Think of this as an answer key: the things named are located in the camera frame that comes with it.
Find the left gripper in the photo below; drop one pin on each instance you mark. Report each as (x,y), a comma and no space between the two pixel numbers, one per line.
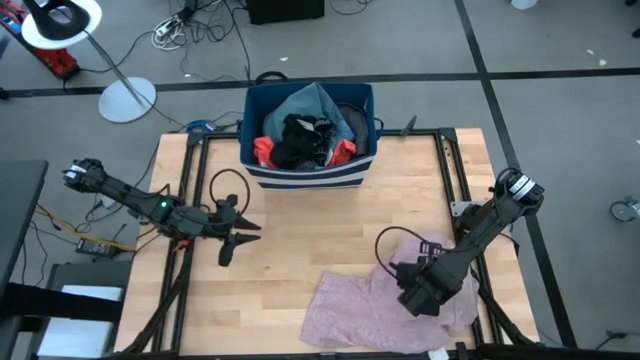
(222,222)

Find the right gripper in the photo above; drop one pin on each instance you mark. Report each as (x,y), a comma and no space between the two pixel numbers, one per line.
(425,295)

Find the pink woven cloth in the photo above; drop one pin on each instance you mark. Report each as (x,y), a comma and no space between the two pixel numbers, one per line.
(350,310)

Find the orange red garment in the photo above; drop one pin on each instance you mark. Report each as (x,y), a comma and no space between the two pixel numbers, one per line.
(262,150)

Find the black grey patterned garment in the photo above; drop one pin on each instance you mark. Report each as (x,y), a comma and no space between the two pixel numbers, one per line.
(300,145)

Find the teal green garment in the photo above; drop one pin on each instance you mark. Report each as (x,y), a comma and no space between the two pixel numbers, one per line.
(310,102)

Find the dark grey garment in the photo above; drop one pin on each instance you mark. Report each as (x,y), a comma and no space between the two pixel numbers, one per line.
(357,127)

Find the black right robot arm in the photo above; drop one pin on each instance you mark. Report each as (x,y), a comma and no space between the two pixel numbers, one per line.
(480,225)

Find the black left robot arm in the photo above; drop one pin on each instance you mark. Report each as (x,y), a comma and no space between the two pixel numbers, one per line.
(125,192)

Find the navy white striped fabric basket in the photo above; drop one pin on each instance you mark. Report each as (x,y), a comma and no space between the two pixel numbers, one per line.
(310,177)

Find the black power brick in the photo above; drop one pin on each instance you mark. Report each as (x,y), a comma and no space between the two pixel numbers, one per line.
(97,247)

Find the white floor lamp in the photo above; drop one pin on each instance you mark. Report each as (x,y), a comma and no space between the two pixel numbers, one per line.
(125,100)

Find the grey white cabinet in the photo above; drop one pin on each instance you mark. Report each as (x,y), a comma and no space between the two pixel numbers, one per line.
(80,320)

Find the white power strip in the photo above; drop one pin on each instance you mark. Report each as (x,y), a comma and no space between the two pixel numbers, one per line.
(167,30)

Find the grey caster wheel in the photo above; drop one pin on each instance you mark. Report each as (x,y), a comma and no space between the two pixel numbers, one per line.
(624,210)

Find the black box on floor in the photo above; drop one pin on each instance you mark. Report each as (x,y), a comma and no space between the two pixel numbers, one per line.
(285,10)

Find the black desk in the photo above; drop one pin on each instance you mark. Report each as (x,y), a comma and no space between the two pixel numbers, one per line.
(17,215)

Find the red tool cart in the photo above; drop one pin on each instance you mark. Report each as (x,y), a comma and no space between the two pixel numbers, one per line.
(57,62)

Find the black table frame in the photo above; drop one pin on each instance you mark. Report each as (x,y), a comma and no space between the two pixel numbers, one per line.
(197,200)

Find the metal bracket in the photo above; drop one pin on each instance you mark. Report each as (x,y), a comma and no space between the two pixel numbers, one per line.
(460,207)

